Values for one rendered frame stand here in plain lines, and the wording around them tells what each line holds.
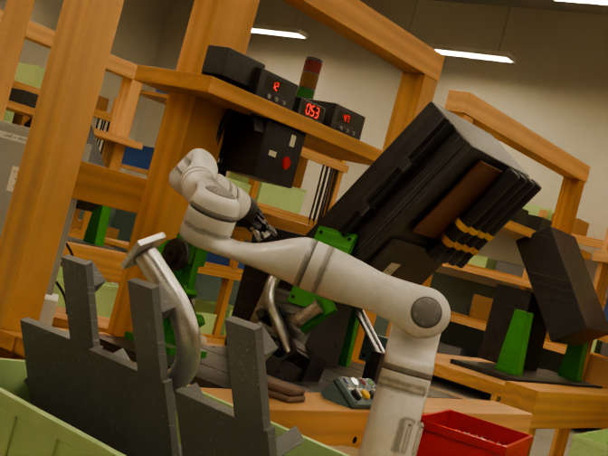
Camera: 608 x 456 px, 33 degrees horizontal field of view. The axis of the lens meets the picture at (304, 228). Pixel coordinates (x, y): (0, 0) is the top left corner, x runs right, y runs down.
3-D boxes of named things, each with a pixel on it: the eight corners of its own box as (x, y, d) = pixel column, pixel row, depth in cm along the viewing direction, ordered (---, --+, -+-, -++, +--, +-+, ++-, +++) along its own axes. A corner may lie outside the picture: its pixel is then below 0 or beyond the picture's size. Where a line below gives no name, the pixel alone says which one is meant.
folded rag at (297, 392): (246, 389, 209) (250, 375, 209) (265, 388, 216) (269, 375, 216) (287, 403, 204) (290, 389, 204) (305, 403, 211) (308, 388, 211)
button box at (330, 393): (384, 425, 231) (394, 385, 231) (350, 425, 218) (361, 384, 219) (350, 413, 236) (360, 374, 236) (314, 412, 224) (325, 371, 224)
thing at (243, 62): (259, 91, 254) (266, 64, 254) (222, 75, 242) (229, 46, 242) (238, 88, 258) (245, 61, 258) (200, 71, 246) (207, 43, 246)
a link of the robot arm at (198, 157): (220, 161, 217) (229, 177, 204) (192, 190, 218) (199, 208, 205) (196, 139, 214) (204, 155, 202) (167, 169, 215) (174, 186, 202)
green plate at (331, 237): (338, 324, 249) (370, 247, 253) (322, 313, 242) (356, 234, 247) (301, 312, 255) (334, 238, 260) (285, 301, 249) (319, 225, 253)
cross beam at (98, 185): (350, 265, 333) (357, 239, 333) (47, 192, 228) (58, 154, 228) (338, 261, 336) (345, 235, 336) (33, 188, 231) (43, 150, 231)
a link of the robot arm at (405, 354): (402, 282, 189) (377, 372, 187) (406, 280, 179) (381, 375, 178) (450, 296, 188) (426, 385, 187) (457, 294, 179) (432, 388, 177)
